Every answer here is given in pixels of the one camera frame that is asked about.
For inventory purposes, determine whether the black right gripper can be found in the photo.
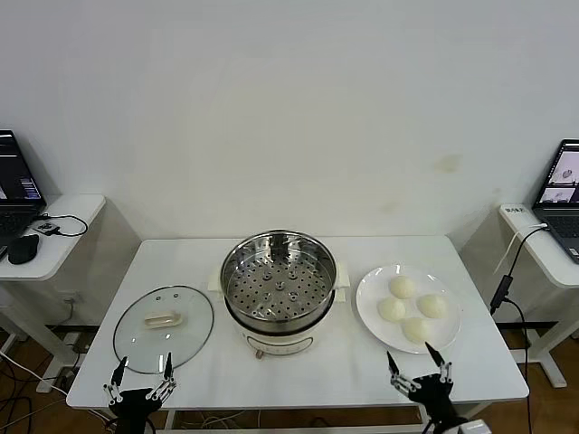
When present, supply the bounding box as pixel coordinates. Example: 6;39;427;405
386;341;467;434

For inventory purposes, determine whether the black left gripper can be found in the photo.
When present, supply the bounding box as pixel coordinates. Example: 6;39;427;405
102;351;178;434

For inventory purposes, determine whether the white steamed baozi bun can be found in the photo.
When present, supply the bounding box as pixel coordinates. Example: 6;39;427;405
415;293;449;319
388;275;416;300
377;297;407;324
401;316;433;344

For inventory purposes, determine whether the glass lid with cream handle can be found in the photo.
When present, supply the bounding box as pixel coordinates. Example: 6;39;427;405
112;284;214;375

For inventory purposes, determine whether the perforated steel steamer basket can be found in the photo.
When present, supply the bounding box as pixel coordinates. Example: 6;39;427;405
206;230;352;331

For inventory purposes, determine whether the round white plate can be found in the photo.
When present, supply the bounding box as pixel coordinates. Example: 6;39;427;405
355;264;462;354

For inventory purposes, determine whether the cream electric cooker pot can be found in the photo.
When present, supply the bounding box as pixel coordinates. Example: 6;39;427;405
223;288;348;361

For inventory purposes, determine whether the white side table with mouse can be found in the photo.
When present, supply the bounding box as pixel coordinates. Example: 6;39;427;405
0;193;108;394

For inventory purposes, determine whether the white side table with strip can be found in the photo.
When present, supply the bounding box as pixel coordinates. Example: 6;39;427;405
498;203;579;388

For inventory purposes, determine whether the black computer mouse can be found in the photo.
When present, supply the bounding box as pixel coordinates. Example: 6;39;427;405
7;233;41;266

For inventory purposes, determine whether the white labelled power strip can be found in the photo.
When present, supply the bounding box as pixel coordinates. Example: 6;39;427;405
502;203;537;225

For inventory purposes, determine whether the grey laptop with pale screen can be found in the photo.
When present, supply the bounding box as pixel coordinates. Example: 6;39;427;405
531;138;579;266

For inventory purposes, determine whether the black laptop with dark screen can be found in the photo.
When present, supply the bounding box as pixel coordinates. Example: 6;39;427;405
0;129;48;261

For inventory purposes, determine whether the black cable with adapter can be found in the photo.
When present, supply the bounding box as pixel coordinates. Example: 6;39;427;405
489;225;551;434

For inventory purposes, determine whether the white table frame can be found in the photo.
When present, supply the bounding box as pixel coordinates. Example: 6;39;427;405
162;404;492;434

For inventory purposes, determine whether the white laptop cable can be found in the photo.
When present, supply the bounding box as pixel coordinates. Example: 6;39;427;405
493;222;548;275

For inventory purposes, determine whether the thin black usb cable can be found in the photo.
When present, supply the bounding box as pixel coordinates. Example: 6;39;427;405
31;212;89;238

